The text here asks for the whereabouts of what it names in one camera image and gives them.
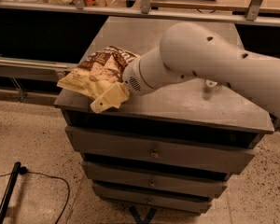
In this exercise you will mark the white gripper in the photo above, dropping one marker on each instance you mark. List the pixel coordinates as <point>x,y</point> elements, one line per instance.
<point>131,77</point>

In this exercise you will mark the brown chip bag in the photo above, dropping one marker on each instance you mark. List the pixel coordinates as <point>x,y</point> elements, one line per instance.
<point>98,71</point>

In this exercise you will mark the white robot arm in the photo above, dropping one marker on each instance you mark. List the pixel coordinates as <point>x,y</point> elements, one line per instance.
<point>187,51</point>

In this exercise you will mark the grey drawer cabinet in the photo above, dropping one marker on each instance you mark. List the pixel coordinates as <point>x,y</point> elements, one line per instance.
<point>186,112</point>

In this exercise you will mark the middle grey drawer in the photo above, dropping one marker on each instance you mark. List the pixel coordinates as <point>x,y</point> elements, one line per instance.
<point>153,180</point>

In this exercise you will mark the grey drawer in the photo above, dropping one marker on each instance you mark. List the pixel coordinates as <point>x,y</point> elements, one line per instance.
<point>221,159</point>
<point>151,198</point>
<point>153,180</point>

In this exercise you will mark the clear plastic water bottle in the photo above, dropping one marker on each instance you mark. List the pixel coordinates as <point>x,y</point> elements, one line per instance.
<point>210,83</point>

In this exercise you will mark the bottom grey drawer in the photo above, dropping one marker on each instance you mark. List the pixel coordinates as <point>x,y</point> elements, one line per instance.
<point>151,198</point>

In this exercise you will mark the left metal ledge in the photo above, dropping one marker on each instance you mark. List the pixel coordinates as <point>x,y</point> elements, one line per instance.
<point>34,69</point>

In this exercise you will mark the black pole on floor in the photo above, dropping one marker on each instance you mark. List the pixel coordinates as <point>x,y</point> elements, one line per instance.
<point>9,190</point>

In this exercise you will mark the top grey drawer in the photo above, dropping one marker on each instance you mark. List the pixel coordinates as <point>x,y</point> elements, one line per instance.
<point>221,159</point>

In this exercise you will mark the metal shelf rail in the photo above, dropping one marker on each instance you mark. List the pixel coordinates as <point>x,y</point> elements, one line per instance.
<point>143,9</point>

